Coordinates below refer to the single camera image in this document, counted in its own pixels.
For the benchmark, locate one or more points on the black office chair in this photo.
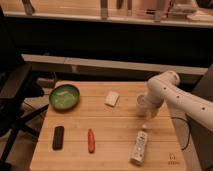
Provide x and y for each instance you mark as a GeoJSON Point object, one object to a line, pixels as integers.
{"type": "Point", "coordinates": [16, 84]}

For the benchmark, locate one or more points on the green bowl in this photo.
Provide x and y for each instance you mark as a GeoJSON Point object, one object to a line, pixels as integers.
{"type": "Point", "coordinates": [64, 97]}

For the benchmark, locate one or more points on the white tube bottle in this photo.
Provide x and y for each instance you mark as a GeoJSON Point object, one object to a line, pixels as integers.
{"type": "Point", "coordinates": [138, 151]}

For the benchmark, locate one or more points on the white sponge block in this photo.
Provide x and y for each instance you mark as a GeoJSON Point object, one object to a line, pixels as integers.
{"type": "Point", "coordinates": [112, 98]}

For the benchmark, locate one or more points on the pale translucent gripper finger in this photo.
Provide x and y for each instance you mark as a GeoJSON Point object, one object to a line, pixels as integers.
{"type": "Point", "coordinates": [151, 113]}

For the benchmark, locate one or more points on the black rectangular remote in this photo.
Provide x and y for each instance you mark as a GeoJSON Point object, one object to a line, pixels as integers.
{"type": "Point", "coordinates": [58, 138]}

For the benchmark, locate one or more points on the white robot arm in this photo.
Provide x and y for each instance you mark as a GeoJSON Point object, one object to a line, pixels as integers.
{"type": "Point", "coordinates": [164, 87]}

